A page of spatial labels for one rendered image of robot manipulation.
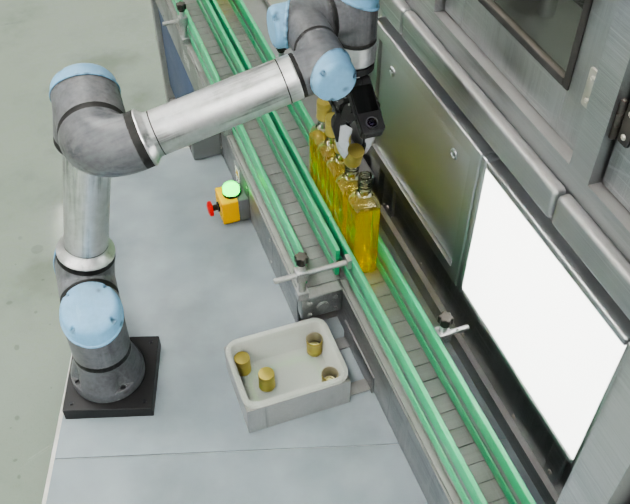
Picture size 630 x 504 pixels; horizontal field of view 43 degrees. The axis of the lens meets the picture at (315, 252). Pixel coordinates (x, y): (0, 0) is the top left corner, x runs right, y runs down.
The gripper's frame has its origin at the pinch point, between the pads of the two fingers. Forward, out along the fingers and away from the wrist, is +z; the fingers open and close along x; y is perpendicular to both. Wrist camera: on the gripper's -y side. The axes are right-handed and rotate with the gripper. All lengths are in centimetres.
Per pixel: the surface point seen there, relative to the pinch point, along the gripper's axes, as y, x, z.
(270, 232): 12.2, 15.5, 28.9
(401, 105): 7.5, -12.7, -3.3
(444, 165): -12.4, -13.2, -3.0
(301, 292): -9.9, 15.0, 26.0
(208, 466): -34, 42, 42
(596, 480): -96, 20, -50
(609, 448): -96, 20, -54
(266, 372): -20.7, 26.2, 35.3
